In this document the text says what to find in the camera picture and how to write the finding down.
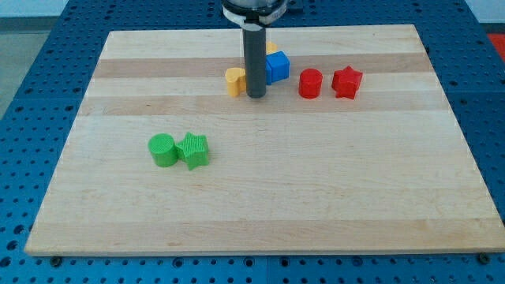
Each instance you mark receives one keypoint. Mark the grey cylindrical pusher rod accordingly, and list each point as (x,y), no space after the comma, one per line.
(254,43)

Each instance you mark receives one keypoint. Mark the red star block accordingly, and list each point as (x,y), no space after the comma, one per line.
(346,82)

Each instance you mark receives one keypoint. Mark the green star block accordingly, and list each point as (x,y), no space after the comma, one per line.
(193,150)

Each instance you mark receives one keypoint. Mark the yellow block behind rod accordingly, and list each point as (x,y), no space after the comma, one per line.
(271,47)

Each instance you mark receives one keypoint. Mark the blue block behind rod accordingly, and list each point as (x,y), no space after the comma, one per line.
(268,73)

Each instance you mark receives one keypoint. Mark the blue cube block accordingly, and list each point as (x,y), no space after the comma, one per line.
(280,66)

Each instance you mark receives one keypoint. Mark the yellow heart block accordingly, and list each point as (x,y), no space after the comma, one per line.
(235,81)

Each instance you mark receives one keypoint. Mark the red cylinder block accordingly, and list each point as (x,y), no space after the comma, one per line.
(310,82)

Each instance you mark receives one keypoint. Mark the green cylinder block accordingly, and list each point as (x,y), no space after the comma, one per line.
(163,150)

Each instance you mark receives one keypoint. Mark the wooden board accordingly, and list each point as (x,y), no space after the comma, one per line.
(387,172)

